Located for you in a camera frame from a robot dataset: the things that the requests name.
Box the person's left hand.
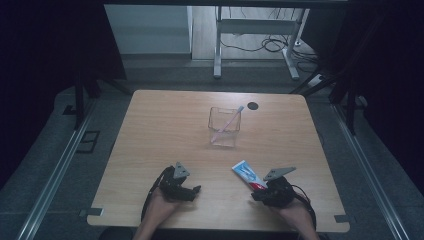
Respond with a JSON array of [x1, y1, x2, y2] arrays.
[[145, 188, 183, 228]]

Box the black rectangular floor frame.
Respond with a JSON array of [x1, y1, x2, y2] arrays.
[[75, 130, 101, 155]]

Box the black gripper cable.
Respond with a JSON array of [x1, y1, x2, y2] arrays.
[[140, 165, 176, 224], [290, 183, 318, 234]]

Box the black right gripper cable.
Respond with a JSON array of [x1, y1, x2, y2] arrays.
[[290, 183, 318, 234]]

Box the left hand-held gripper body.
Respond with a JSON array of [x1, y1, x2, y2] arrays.
[[159, 161, 198, 203]]

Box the blue white toothpaste tube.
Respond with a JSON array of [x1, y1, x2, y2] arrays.
[[231, 160, 269, 192]]

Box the clear plastic square cup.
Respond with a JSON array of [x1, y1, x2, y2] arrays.
[[207, 106, 242, 148]]

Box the person's right hand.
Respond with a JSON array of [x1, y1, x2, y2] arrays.
[[275, 197, 316, 231]]

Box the white metal desk frame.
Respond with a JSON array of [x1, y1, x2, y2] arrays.
[[213, 5, 311, 81]]

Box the white power strip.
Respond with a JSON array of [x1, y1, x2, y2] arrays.
[[307, 74, 325, 88]]

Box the black floor cables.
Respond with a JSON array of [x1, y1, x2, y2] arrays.
[[220, 7, 320, 74]]

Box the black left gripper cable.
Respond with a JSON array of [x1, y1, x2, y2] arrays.
[[140, 165, 176, 224]]

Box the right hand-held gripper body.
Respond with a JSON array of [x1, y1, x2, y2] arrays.
[[259, 166, 298, 208]]

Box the dark curtain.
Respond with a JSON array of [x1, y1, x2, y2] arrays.
[[301, 0, 424, 204], [0, 0, 127, 190]]

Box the aluminium floor rail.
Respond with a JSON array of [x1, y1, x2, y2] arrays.
[[15, 98, 98, 240], [331, 103, 412, 240]]

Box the black metal stand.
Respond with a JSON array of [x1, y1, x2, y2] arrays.
[[289, 64, 359, 136], [73, 74, 133, 131]]

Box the pink toothbrush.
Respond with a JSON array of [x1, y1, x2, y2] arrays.
[[210, 105, 245, 144]]

